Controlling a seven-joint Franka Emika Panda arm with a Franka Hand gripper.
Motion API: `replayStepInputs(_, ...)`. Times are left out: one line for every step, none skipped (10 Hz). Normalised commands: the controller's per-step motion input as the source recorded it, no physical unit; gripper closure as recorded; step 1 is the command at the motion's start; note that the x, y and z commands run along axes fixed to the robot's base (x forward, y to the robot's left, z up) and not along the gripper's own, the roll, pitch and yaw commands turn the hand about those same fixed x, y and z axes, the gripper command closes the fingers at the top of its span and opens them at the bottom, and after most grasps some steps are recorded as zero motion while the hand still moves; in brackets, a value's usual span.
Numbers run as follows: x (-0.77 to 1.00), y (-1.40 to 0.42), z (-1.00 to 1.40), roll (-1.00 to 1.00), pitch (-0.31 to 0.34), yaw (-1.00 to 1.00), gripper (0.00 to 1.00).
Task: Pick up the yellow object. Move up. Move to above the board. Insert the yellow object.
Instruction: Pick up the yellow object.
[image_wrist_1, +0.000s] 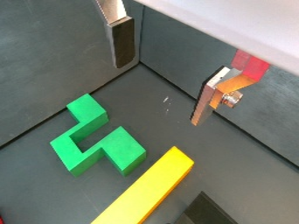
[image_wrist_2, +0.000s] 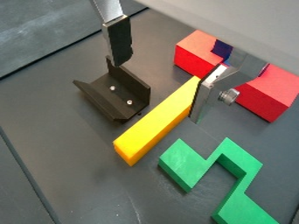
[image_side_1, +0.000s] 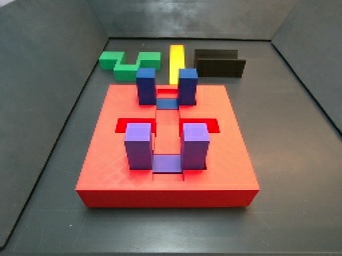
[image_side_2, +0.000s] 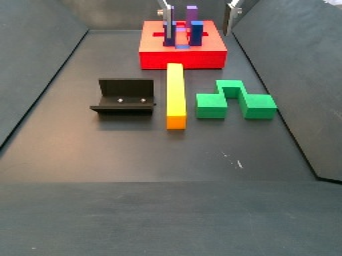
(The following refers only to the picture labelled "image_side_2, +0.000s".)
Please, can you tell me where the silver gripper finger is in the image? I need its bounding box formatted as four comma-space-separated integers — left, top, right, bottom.
223, 0, 243, 36
157, 0, 172, 29

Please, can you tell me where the yellow long bar block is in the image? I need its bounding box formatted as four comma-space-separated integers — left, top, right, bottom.
165, 63, 187, 130

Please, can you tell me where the red slotted board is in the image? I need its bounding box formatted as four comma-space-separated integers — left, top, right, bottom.
139, 20, 227, 69

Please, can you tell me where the purple U block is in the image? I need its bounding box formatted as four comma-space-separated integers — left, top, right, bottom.
176, 5, 197, 30

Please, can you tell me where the dark blue U block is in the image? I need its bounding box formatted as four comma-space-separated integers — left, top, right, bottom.
163, 21, 203, 49

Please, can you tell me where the green zigzag block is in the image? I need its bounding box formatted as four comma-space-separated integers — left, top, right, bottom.
196, 80, 278, 120

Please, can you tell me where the black angle bracket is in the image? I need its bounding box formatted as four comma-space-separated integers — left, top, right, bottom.
89, 78, 155, 113

